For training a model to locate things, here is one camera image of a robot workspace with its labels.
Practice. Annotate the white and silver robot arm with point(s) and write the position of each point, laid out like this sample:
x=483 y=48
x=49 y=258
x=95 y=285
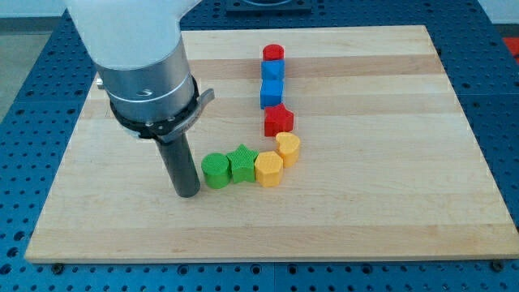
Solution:
x=137 y=48

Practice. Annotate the yellow hexagon block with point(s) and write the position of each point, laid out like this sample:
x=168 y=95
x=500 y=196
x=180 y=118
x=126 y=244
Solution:
x=269 y=169

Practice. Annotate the green star block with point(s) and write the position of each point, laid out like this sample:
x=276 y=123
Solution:
x=242 y=164

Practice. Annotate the yellow heart block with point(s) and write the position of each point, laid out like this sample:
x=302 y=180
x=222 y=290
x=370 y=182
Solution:
x=288 y=147

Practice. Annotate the red star block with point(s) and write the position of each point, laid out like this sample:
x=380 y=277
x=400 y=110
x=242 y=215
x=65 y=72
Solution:
x=277 y=119

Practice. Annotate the green cylinder block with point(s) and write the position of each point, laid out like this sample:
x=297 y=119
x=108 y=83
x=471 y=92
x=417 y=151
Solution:
x=216 y=169

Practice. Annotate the blue cube block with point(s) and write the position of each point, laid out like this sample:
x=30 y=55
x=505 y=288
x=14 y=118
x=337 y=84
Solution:
x=271 y=92

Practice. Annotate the blue pentagon block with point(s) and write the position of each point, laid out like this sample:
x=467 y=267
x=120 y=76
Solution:
x=273 y=70

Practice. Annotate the dark grey cylindrical pointer tool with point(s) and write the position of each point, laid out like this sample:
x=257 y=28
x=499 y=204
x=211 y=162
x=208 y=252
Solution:
x=180 y=166

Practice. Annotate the red cylinder block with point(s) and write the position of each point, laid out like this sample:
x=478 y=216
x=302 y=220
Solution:
x=273 y=52

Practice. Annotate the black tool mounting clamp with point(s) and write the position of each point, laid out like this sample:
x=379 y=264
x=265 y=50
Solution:
x=163 y=130

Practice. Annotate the light wooden board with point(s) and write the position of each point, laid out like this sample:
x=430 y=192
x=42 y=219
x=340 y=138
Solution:
x=389 y=167

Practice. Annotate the red object at right edge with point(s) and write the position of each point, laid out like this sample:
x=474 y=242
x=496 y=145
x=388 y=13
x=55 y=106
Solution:
x=512 y=43

